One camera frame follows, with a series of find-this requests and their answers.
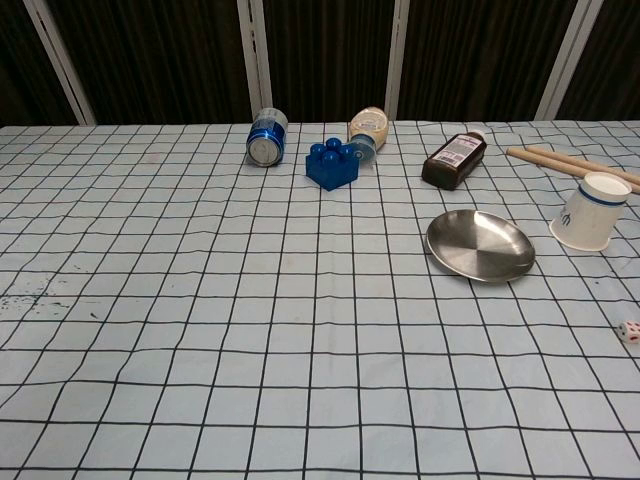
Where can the white paper cup blue print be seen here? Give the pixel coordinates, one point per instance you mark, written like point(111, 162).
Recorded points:
point(585, 220)

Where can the small white die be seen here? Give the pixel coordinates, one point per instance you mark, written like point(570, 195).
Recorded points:
point(629, 331)

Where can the round metal plate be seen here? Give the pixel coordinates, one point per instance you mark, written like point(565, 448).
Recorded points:
point(480, 247)

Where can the blue toy building block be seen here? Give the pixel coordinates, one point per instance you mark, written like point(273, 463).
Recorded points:
point(330, 170)

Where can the light blue checked tablecloth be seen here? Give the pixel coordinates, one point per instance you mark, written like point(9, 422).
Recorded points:
point(250, 325)

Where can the blue soda can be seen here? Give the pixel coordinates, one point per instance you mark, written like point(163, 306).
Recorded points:
point(265, 137)

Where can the beige sauce squeeze bottle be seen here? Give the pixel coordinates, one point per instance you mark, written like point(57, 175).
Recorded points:
point(369, 125)

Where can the brown medicine bottle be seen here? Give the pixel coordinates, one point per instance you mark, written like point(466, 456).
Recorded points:
point(452, 162)

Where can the wooden drumstick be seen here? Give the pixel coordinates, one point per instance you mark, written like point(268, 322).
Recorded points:
point(530, 156)

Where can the black pleated curtain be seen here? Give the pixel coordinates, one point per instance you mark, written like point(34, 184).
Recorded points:
point(165, 55)

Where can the wooden sticks pair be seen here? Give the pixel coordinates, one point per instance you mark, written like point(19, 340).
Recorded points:
point(565, 159)

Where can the white metal frame post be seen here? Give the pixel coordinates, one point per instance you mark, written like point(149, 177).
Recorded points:
point(254, 60)
point(570, 60)
point(60, 60)
point(402, 50)

